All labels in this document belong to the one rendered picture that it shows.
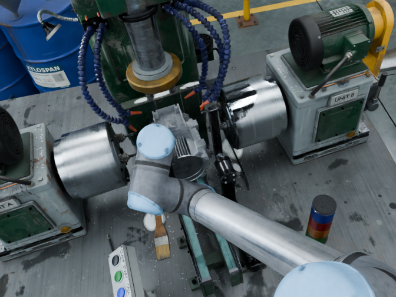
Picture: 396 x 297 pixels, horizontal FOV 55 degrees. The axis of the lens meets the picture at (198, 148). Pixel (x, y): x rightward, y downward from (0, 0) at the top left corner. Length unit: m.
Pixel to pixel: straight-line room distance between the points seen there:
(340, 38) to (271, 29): 2.36
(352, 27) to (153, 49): 0.63
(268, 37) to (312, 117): 2.22
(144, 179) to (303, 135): 0.75
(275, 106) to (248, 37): 2.28
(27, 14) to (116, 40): 1.50
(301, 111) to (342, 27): 0.30
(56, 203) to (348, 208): 1.05
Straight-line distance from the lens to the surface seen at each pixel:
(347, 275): 0.50
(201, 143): 1.34
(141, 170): 0.93
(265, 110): 1.36
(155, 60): 1.19
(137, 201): 0.93
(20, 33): 2.79
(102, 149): 1.32
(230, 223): 0.84
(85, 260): 1.54
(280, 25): 3.74
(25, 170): 1.36
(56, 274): 1.56
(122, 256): 1.17
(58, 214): 1.46
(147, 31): 1.13
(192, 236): 1.33
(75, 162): 1.34
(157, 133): 0.93
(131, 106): 1.43
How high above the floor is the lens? 2.10
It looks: 51 degrees down
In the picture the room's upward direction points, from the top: 12 degrees counter-clockwise
